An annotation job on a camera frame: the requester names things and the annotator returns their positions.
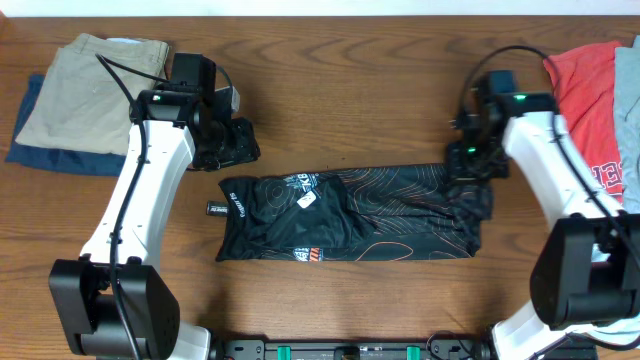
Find black printed cycling jersey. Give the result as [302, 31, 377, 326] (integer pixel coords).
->
[216, 164, 494, 262]

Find folded khaki pants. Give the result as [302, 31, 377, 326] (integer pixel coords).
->
[16, 33, 169, 155]

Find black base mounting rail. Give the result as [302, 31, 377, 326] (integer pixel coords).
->
[209, 335, 498, 360]

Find light blue t-shirt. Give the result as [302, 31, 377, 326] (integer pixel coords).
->
[613, 36, 639, 214]

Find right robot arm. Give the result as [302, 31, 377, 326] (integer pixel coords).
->
[446, 92, 639, 359]

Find red t-shirt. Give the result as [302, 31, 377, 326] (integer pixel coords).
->
[544, 41, 624, 201]

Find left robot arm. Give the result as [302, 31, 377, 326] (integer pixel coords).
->
[48, 86, 260, 359]

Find folded navy blue garment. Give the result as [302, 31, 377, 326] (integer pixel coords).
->
[5, 74, 125, 177]

